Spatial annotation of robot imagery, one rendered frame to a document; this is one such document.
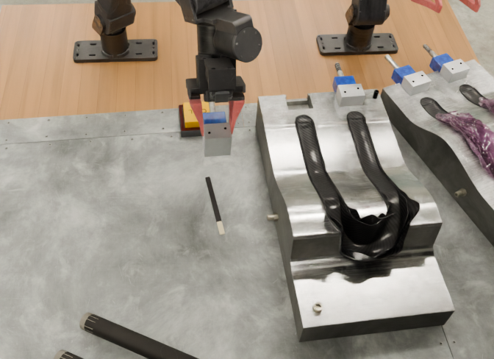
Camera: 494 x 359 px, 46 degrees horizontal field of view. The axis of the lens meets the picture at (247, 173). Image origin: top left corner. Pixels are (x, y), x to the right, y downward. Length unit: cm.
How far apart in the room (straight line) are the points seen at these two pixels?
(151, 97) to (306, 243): 56
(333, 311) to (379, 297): 9
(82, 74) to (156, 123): 24
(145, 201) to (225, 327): 30
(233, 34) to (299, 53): 56
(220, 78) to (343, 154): 33
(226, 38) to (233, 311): 46
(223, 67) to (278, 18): 66
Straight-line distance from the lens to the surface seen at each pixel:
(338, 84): 126
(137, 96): 137
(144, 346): 97
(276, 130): 117
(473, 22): 317
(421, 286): 106
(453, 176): 124
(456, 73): 141
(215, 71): 94
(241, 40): 94
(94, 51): 148
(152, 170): 121
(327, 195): 105
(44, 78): 145
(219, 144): 107
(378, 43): 154
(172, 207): 116
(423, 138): 128
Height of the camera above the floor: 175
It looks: 52 degrees down
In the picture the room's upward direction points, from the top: 4 degrees clockwise
